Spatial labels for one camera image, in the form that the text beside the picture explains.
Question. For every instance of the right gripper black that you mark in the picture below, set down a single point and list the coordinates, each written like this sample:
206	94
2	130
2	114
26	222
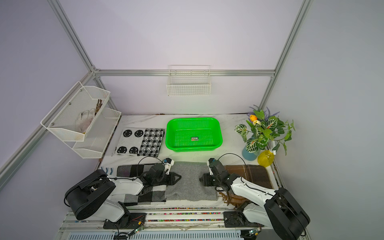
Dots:
206	179

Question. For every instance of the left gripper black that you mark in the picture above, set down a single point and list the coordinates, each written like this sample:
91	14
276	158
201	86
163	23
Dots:
172	180

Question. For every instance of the grey scarf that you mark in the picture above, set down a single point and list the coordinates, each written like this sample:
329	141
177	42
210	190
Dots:
189	187

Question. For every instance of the brown plaid scarf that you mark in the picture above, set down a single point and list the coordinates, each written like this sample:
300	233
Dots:
254	173

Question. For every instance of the green plastic basket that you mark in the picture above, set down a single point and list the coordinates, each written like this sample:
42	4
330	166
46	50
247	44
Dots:
193	134

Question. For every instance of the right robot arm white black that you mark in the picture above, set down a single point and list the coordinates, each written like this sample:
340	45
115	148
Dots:
276	209

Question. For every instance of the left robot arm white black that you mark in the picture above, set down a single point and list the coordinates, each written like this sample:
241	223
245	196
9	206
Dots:
91	197

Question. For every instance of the blue vase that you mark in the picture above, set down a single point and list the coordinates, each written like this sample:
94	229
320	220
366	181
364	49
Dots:
250	156

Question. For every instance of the houndstooth black white cloth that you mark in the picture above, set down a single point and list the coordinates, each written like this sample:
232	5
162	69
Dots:
151	143

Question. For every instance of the yellow spray bottle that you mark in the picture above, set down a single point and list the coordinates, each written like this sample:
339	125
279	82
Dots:
267	156

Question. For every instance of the white cloth black discs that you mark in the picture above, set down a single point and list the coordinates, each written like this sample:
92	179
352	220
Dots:
130	141

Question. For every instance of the artificial green leafy plant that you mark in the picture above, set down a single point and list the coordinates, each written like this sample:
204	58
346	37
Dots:
262	128

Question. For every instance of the blue yellow garden rake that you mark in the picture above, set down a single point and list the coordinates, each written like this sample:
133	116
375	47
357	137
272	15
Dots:
108	171

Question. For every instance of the white mesh lower shelf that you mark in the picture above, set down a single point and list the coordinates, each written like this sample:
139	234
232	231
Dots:
98	137

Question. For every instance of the white mesh shelf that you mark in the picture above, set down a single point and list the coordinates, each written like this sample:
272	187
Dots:
98	137
60	121

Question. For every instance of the clear glove in shelf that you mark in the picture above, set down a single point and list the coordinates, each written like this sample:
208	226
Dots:
84	120

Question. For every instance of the white mesh upper shelf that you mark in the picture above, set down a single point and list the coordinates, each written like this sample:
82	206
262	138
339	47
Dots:
60	121

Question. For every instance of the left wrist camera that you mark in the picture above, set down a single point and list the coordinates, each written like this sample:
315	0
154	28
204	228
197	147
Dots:
168	163

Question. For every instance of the aluminium mounting rail frame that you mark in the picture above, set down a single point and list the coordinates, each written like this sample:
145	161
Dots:
165	224

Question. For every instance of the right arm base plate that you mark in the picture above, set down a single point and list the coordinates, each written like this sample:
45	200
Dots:
233	219

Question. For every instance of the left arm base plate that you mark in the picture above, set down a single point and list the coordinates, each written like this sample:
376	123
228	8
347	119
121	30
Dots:
132	221

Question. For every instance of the white wire wall basket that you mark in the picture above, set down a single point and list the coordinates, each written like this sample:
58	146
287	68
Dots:
189	80

